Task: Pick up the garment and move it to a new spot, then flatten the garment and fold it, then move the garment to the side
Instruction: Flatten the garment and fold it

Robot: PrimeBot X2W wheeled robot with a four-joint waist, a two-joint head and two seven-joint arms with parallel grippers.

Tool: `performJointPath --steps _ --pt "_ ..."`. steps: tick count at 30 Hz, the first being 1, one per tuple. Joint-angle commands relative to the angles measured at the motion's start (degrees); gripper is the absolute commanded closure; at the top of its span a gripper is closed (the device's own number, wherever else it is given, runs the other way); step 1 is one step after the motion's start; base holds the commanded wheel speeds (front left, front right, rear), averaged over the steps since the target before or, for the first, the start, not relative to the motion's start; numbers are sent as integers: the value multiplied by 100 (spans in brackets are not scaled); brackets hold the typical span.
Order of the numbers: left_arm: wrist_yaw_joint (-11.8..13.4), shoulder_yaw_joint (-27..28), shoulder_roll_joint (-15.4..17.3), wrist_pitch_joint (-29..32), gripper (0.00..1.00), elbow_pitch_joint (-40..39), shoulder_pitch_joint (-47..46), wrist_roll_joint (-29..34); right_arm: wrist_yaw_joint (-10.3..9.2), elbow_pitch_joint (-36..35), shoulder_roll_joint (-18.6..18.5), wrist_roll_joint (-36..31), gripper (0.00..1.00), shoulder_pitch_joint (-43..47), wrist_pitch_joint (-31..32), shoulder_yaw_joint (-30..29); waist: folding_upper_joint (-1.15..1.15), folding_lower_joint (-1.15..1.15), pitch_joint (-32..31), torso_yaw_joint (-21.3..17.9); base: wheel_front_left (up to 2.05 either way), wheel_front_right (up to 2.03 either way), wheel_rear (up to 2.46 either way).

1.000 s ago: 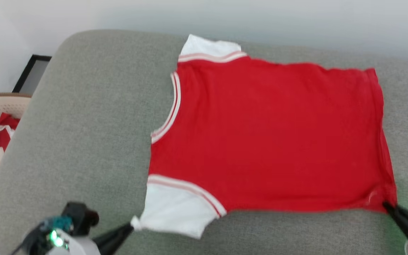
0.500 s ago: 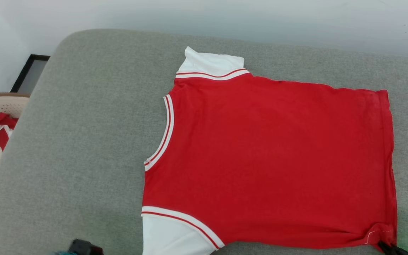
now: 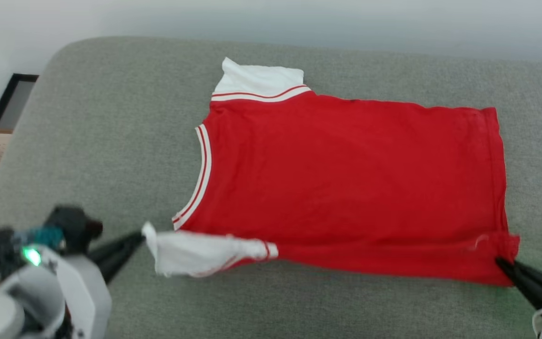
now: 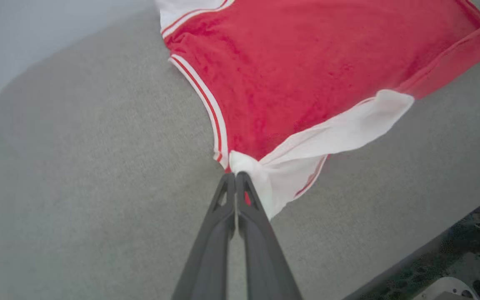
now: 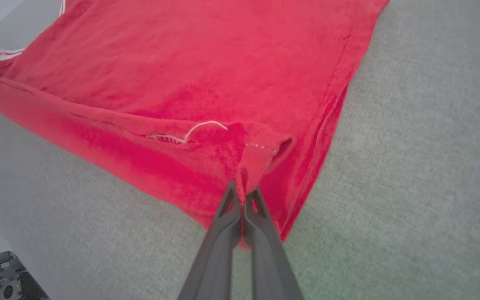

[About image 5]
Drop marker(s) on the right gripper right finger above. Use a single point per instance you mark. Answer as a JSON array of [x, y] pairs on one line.
[[269, 266]]

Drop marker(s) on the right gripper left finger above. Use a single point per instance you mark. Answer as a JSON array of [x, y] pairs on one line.
[[217, 258]]

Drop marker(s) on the red and white garment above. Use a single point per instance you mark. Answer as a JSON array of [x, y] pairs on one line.
[[181, 62]]

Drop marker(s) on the grey fabric sofa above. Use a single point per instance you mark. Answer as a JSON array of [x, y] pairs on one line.
[[411, 166]]

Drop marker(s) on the black perforated plate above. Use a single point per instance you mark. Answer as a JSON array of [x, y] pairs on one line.
[[2, 279]]

